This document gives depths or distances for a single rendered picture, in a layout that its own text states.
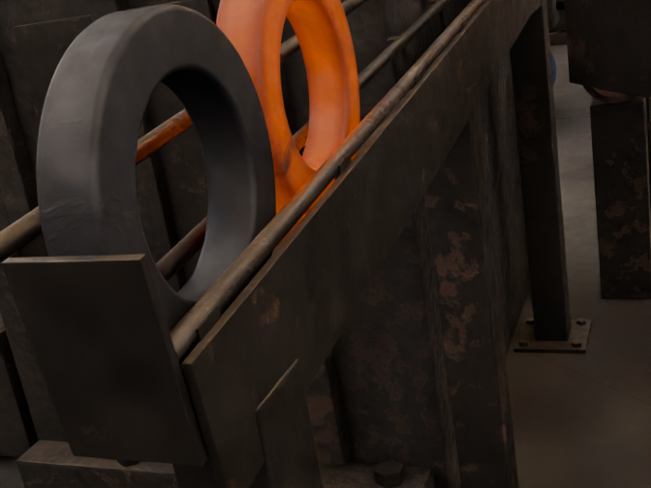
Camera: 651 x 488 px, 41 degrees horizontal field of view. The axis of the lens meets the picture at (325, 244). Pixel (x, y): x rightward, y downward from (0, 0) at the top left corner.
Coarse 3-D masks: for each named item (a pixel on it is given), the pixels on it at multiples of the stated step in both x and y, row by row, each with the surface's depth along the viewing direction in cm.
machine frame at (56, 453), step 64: (0, 0) 118; (64, 0) 115; (128, 0) 111; (192, 0) 107; (0, 64) 121; (0, 128) 122; (192, 128) 114; (512, 128) 175; (0, 192) 130; (192, 192) 117; (512, 192) 173; (512, 256) 171; (384, 320) 115; (512, 320) 169; (320, 384) 119; (384, 384) 119; (448, 384) 122; (64, 448) 142; (320, 448) 122; (384, 448) 122; (448, 448) 121
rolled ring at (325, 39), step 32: (224, 0) 55; (256, 0) 54; (288, 0) 57; (320, 0) 62; (224, 32) 54; (256, 32) 53; (320, 32) 65; (256, 64) 53; (320, 64) 67; (352, 64) 68; (320, 96) 68; (352, 96) 68; (288, 128) 56; (320, 128) 67; (352, 128) 68; (288, 160) 56; (320, 160) 65; (352, 160) 68; (288, 192) 57
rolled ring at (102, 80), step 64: (64, 64) 40; (128, 64) 40; (192, 64) 45; (64, 128) 38; (128, 128) 39; (256, 128) 52; (64, 192) 38; (128, 192) 39; (256, 192) 52; (64, 256) 38
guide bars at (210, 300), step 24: (480, 0) 102; (456, 24) 91; (432, 48) 82; (408, 72) 76; (360, 144) 62; (336, 168) 58; (312, 192) 54; (288, 216) 51; (264, 240) 48; (240, 264) 45; (216, 288) 43; (240, 288) 45; (192, 312) 41; (216, 312) 42; (192, 336) 40
